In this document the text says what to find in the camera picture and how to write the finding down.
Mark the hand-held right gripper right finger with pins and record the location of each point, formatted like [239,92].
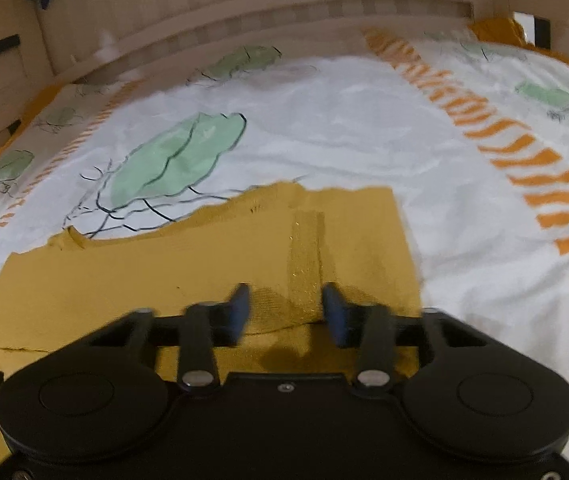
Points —
[335,315]

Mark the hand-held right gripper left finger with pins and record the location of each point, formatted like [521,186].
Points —
[237,312]

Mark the mustard yellow knit garment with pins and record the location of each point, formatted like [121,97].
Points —
[174,280]

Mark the white leaf-print blanket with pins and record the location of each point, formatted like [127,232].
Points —
[344,135]

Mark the light wooden bed frame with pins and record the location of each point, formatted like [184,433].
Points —
[224,5]

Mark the mustard yellow bed sheet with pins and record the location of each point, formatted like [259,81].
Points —
[498,31]

